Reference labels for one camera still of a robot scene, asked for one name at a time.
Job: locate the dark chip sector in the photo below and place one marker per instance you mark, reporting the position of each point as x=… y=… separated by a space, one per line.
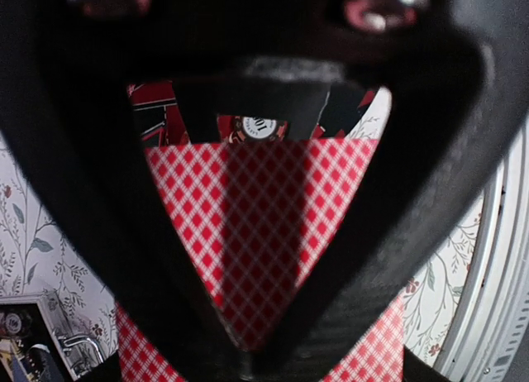
x=237 y=129

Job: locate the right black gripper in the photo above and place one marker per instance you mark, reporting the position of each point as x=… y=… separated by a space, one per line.
x=47 y=44

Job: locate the floral table cloth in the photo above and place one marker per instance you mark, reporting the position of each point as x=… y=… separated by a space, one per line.
x=36 y=257

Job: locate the front aluminium rail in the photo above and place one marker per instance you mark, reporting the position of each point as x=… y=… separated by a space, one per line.
x=492 y=317

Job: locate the round red black poker mat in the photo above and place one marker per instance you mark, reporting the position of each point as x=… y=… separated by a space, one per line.
x=172 y=114

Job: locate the aluminium poker chip case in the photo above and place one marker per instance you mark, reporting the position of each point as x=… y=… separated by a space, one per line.
x=39 y=343

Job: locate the pink playing card deck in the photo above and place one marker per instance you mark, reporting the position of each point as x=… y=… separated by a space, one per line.
x=256 y=217

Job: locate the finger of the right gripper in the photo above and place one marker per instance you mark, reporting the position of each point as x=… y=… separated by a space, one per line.
x=78 y=147
x=450 y=122

